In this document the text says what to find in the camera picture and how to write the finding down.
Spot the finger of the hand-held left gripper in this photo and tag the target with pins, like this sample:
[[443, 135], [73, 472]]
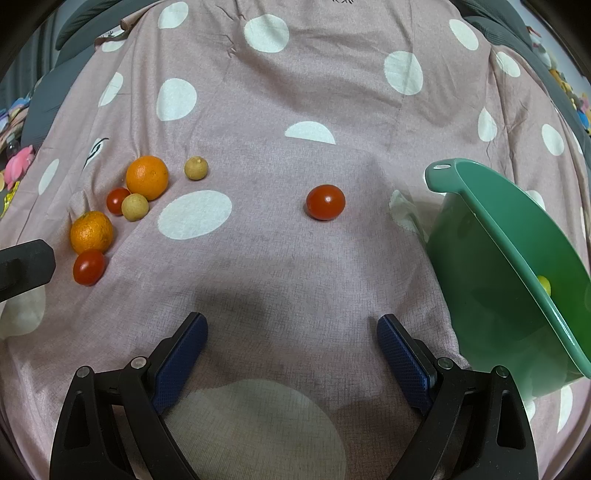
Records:
[[27, 267]]

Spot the green plastic bowl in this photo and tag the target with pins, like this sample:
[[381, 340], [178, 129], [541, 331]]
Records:
[[485, 258]]

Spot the large orange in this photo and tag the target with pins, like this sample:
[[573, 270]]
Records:
[[147, 177]]

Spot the colourful soft toy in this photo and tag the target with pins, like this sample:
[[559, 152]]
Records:
[[14, 115]]

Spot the pink plush toy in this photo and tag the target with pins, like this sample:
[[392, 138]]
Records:
[[18, 164]]

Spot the row of plush toys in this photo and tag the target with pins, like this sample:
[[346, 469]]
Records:
[[572, 92]]

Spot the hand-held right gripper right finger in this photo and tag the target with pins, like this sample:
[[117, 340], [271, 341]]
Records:
[[400, 353]]

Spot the pink polka dot blanket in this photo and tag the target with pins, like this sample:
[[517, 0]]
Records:
[[277, 115]]

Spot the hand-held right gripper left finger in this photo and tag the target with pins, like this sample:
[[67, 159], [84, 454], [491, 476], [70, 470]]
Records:
[[184, 350]]

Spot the beige longan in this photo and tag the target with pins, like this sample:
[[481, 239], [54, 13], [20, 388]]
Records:
[[196, 167], [135, 206]]

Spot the yellow-green plum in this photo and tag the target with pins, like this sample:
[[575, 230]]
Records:
[[545, 284]]

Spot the red cherry tomato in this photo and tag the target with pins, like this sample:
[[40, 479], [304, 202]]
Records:
[[325, 201], [89, 266], [117, 201]]

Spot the small orange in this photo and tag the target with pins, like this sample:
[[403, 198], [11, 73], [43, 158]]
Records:
[[91, 232]]

